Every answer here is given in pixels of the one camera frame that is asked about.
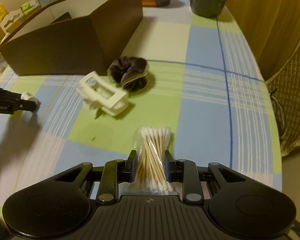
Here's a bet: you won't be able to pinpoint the green ointment tube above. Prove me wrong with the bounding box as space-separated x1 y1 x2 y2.
20 92 39 105

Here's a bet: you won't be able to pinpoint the green tissue packs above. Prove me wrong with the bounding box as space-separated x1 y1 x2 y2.
21 0 41 15

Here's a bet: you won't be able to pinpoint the quilted olive chair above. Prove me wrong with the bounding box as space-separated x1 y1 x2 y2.
266 45 300 157

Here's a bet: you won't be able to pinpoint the brown cardboard carton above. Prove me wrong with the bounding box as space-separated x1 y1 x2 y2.
0 8 24 34

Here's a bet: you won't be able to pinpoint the checkered tablecloth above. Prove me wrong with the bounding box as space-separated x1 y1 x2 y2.
0 0 284 240

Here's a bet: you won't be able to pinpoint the brown cardboard sorting box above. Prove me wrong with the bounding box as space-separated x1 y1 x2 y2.
0 0 143 75

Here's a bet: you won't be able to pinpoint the dark brown scrunchie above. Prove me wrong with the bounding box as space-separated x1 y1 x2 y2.
107 56 149 92

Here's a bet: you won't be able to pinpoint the brown side curtain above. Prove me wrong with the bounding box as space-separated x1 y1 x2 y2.
226 0 300 80

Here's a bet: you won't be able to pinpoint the white hair claw clip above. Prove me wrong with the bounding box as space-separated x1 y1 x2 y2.
77 72 129 118

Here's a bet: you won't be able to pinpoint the cotton swab bag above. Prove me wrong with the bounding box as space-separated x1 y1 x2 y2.
122 126 175 196

